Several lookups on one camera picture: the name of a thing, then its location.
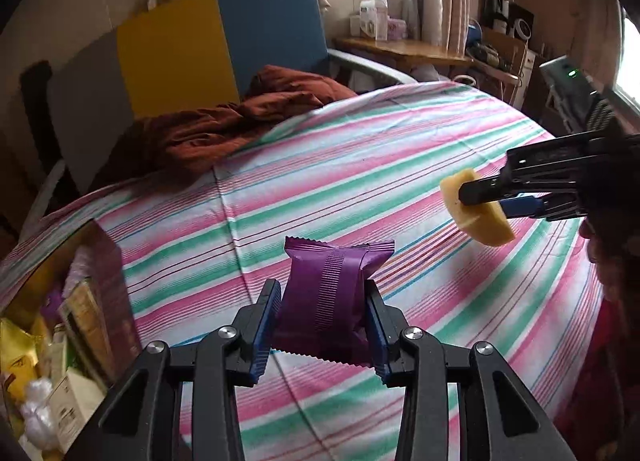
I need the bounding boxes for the yellow sponge piece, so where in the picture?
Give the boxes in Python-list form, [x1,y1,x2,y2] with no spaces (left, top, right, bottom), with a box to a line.
[439,169,515,247]

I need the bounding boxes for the purple snack packet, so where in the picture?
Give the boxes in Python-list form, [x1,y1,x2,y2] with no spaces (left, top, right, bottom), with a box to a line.
[271,237,395,367]

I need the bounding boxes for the cream cosmetic box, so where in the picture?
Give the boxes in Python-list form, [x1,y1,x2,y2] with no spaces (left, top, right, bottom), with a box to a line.
[58,278,115,385]

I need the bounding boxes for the small white carton box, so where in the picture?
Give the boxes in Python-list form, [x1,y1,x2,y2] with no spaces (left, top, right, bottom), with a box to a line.
[49,368,104,453]

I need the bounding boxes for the person's right hand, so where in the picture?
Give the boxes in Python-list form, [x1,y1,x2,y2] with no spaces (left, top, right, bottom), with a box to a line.
[579,218,639,303]

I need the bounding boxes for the striped bed sheet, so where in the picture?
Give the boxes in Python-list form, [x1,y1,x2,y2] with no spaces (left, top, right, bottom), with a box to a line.
[0,80,606,461]

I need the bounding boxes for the wooden side shelf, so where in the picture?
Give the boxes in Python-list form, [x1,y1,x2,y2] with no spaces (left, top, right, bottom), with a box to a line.
[334,38,473,69]

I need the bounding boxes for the gold metal tin tray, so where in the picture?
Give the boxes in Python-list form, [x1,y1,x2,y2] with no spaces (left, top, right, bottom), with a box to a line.
[0,218,144,461]

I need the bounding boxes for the rust brown blanket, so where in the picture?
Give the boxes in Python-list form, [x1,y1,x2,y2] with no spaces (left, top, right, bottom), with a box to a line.
[90,66,356,190]

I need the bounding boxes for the white product boxes on shelf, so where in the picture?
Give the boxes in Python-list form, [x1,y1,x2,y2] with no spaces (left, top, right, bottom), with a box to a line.
[349,0,408,41]

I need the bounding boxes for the grey yellow blue headboard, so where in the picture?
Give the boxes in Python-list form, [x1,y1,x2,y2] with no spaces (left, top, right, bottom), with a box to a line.
[48,0,329,192]

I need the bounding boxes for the black rolled mat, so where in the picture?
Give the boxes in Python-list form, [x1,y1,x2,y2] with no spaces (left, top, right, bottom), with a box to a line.
[20,60,62,175]

